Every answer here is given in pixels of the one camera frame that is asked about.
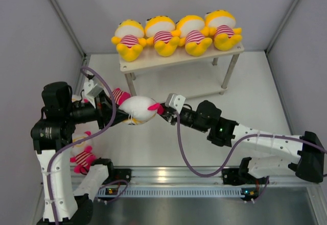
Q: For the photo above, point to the pink plush near shelf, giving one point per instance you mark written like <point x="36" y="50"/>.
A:
<point x="120" y="96"/>

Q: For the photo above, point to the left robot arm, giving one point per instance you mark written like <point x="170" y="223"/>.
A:
<point x="52" y="141"/>

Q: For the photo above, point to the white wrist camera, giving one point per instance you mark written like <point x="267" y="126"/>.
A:
<point x="92" y="88"/>
<point x="175" y="102"/>

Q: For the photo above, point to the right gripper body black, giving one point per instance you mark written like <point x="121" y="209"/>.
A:
<point x="188" y="119"/>

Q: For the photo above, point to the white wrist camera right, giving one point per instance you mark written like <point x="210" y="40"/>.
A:
<point x="175" y="102"/>

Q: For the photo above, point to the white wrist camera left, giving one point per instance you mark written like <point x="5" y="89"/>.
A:
<point x="92" y="88"/>

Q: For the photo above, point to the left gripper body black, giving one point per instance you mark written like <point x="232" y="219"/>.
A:
<point x="99" y="113"/>

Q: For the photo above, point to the pink plush face down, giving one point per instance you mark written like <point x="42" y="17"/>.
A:
<point x="140" y="109"/>

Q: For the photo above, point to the yellow frog plush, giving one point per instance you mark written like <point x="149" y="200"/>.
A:
<point x="129" y="39"/>
<point x="194" y="35"/>
<point x="222" y="28"/>
<point x="161" y="33"/>

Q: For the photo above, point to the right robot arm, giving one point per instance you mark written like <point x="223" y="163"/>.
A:
<point x="302" y="155"/>

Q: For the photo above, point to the pink plush with glasses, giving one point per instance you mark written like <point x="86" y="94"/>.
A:
<point x="82" y="154"/>

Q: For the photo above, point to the aluminium rail frame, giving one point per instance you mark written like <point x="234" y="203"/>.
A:
<point x="180" y="175"/>

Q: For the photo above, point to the perforated cable duct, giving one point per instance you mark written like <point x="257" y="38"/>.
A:
<point x="133" y="191"/>

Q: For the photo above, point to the pink plush far left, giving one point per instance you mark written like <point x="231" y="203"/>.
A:
<point x="79" y="98"/>

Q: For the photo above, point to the white two-tier shelf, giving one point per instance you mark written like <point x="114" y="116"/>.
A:
<point x="155" y="76"/>

